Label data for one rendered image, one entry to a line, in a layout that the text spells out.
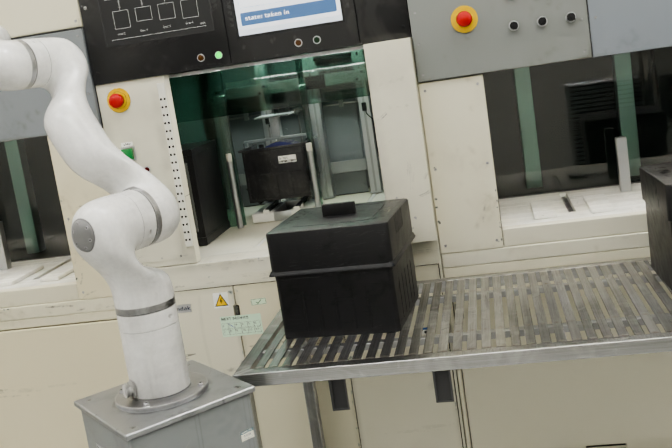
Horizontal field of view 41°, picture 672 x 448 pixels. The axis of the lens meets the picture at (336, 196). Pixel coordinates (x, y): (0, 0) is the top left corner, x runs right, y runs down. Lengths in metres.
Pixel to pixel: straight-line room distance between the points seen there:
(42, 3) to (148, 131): 0.45
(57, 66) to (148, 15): 0.62
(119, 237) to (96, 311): 0.99
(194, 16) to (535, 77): 1.04
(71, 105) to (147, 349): 0.51
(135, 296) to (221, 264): 0.76
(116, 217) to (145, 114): 0.83
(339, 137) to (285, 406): 1.12
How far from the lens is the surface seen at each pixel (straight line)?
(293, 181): 2.95
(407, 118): 2.30
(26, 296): 2.77
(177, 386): 1.85
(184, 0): 2.46
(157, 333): 1.80
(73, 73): 1.92
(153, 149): 2.52
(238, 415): 1.84
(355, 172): 3.30
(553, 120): 2.81
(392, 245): 1.98
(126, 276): 1.76
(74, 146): 1.82
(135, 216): 1.75
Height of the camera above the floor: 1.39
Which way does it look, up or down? 9 degrees down
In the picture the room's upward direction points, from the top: 9 degrees counter-clockwise
